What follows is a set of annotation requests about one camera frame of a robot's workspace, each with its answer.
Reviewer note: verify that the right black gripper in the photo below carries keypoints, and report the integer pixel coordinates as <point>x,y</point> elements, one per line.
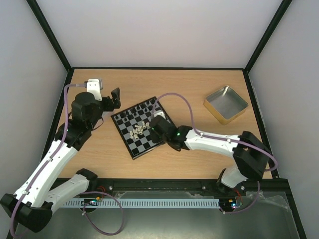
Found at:
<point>153,125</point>

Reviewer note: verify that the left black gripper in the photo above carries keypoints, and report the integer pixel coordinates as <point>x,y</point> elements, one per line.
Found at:
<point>116,100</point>

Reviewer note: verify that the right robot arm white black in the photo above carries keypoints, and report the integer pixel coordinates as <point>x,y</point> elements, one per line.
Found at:
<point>246,149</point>

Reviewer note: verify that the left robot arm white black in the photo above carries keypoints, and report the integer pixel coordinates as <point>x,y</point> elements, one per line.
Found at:
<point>34,203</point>

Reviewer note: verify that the pile of white pieces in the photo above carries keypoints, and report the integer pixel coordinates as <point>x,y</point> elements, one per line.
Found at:
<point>138,130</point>

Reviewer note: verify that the black silver chess board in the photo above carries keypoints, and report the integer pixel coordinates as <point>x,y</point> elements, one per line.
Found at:
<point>133,125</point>

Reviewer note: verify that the gold square tin box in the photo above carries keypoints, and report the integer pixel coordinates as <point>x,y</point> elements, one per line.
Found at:
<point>225,104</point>

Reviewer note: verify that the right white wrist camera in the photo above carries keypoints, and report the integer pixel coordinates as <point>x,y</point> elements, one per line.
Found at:
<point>159,113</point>

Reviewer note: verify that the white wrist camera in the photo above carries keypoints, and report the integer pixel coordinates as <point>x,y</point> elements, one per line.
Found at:
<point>94,86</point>
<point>159,113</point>

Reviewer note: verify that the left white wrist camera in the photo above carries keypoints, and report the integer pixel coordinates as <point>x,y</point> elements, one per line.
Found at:
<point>94,86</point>

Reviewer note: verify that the light blue slotted cable duct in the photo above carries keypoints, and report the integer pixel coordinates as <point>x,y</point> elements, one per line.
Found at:
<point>157,204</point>

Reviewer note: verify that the black aluminium frame rail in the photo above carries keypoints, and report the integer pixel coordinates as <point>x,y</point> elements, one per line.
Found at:
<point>205,187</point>

